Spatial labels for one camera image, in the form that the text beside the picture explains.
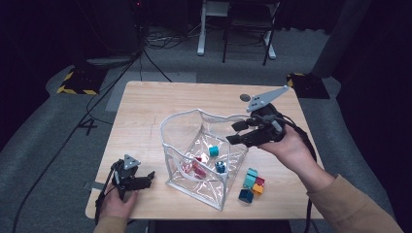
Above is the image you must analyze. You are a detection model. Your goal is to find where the dark equipment cabinet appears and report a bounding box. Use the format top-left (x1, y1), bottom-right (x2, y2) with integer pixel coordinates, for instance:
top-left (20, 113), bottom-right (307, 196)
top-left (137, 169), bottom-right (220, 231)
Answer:
top-left (73, 0), bottom-right (151, 59)

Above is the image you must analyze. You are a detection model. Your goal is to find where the black yellow striped stand base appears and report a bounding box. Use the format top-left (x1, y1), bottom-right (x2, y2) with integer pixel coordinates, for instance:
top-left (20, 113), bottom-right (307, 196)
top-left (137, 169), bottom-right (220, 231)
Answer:
top-left (56, 66), bottom-right (108, 96)
top-left (286, 72), bottom-right (330, 100)

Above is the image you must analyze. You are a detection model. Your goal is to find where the maroon toy block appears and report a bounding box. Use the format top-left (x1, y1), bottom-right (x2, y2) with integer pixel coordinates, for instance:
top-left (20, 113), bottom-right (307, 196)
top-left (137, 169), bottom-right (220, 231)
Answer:
top-left (192, 163), bottom-right (207, 180)

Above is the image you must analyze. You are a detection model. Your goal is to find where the hand-held gripper cable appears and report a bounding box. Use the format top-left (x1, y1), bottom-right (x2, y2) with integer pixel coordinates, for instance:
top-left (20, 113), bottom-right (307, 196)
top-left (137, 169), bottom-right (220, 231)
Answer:
top-left (93, 163), bottom-right (116, 224)
top-left (275, 115), bottom-right (319, 233)

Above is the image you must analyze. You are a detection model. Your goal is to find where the tangle of floor cables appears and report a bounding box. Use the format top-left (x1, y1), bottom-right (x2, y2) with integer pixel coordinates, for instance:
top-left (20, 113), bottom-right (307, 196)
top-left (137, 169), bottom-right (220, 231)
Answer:
top-left (144, 23), bottom-right (203, 50)

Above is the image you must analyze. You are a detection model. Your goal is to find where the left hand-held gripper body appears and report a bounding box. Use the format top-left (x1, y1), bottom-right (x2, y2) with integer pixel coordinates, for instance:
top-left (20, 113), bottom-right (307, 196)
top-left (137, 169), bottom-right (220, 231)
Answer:
top-left (111, 153), bottom-right (142, 200)

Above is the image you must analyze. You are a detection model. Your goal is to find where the person's right hand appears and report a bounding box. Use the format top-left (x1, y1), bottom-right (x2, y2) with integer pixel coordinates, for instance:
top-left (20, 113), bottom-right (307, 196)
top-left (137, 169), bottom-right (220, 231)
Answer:
top-left (257, 124), bottom-right (324, 179)

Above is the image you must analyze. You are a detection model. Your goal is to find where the white desk leg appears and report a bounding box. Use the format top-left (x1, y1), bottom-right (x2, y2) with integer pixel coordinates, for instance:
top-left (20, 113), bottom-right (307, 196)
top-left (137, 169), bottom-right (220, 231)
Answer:
top-left (196, 0), bottom-right (231, 56)
top-left (262, 3), bottom-right (281, 60)

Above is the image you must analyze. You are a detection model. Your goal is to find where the grey curtain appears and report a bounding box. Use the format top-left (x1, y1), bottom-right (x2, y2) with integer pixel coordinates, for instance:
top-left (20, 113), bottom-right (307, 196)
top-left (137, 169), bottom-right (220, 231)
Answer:
top-left (311, 0), bottom-right (373, 79)

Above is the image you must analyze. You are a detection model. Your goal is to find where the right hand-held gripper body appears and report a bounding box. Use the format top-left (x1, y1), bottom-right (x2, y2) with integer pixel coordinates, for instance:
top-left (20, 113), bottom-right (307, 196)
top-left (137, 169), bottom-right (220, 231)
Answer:
top-left (246, 85), bottom-right (290, 147)

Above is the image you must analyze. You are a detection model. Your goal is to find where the right hand-held gripper cable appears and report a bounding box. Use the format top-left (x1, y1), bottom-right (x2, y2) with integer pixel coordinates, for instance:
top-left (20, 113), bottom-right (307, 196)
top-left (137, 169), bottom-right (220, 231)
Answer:
top-left (275, 115), bottom-right (319, 233)

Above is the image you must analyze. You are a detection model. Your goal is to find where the dark blue toy block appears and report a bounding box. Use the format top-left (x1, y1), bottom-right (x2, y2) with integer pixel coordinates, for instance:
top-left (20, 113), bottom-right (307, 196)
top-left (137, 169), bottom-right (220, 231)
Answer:
top-left (238, 188), bottom-right (255, 205)

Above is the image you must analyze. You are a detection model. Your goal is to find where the person's left hand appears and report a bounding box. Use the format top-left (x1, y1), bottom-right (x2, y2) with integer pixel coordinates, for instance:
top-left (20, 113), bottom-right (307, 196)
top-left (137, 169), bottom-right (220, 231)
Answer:
top-left (98, 190), bottom-right (139, 221)

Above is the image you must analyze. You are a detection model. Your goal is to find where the grey flat stand base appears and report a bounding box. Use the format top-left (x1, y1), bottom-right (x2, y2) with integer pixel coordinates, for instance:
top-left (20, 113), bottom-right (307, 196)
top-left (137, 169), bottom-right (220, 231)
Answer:
top-left (86, 56), bottom-right (136, 68)

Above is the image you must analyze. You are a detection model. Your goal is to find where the long black floor cable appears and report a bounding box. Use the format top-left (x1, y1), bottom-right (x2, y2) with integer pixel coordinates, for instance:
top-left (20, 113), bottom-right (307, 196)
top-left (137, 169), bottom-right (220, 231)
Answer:
top-left (11, 48), bottom-right (145, 233)

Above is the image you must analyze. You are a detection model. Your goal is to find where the left hand-held gripper cable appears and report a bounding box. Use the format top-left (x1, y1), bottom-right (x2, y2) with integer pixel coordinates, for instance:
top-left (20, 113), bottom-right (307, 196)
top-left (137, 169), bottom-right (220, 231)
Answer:
top-left (93, 163), bottom-right (116, 224)

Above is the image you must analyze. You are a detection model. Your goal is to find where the light teal toy block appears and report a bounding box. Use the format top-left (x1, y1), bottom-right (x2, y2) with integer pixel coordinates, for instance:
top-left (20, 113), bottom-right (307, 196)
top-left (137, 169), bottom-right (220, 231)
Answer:
top-left (242, 175), bottom-right (258, 189)

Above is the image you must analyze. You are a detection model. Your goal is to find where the clear plastic storage bag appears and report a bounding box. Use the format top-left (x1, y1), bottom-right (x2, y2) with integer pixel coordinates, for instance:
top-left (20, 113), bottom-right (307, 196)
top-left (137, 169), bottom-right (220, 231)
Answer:
top-left (159, 108), bottom-right (257, 212)

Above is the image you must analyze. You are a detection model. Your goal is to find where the black metal chair frame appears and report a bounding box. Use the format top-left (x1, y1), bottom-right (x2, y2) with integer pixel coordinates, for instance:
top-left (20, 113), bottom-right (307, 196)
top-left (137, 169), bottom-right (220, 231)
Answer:
top-left (222, 0), bottom-right (281, 67)

